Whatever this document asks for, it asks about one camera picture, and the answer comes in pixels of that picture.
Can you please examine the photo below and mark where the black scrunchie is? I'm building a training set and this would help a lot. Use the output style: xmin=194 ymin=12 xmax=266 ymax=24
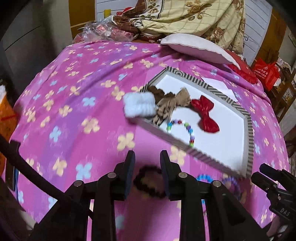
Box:
xmin=133 ymin=165 xmax=167 ymax=199

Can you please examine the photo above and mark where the blue bead bracelet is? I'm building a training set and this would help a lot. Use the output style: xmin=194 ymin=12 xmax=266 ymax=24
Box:
xmin=196 ymin=174 xmax=214 ymax=183

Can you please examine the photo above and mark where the purple bead bracelet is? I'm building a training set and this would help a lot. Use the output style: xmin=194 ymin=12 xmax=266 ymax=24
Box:
xmin=222 ymin=176 xmax=242 ymax=201

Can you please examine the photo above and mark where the multicolour round bead bracelet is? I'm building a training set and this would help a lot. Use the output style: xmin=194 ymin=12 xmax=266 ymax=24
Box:
xmin=165 ymin=119 xmax=196 ymax=148

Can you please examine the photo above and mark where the light blue fluffy scrunchie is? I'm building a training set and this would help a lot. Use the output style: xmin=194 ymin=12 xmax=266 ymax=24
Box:
xmin=122 ymin=92 xmax=156 ymax=118

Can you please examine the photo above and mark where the striped white shallow box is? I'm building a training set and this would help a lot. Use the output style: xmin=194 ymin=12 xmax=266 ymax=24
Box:
xmin=134 ymin=67 xmax=254 ymax=178

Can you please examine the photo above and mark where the brown beige bow hairclip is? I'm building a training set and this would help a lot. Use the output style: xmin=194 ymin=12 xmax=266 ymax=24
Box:
xmin=148 ymin=86 xmax=191 ymax=126

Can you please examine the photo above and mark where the pink floral bedsheet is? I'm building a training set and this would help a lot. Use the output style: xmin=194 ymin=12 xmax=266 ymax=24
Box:
xmin=4 ymin=41 xmax=291 ymax=241

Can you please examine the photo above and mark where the red satin bow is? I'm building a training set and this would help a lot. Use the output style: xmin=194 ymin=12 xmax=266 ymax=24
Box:
xmin=191 ymin=95 xmax=220 ymax=133

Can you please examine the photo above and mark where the white paper sheet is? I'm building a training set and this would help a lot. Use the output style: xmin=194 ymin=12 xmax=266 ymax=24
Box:
xmin=202 ymin=77 xmax=237 ymax=102

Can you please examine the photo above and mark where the red shopping bag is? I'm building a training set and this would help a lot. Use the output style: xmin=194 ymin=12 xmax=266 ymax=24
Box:
xmin=252 ymin=58 xmax=280 ymax=91

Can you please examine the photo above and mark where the red ruffled cushion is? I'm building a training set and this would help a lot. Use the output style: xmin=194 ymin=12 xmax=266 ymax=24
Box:
xmin=226 ymin=50 xmax=258 ymax=84

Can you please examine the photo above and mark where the white pink pillow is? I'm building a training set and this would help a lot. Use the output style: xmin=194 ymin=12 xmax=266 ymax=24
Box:
xmin=161 ymin=33 xmax=240 ymax=69

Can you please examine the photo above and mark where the clear plastic bag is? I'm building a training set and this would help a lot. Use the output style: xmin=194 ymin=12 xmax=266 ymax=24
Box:
xmin=73 ymin=21 xmax=138 ymax=44

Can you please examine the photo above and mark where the cream floral quilt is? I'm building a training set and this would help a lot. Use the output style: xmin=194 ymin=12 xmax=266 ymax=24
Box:
xmin=112 ymin=0 xmax=245 ymax=54

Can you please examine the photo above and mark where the yellow bottle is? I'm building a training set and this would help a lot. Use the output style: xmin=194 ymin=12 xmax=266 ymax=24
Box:
xmin=103 ymin=9 xmax=111 ymax=18

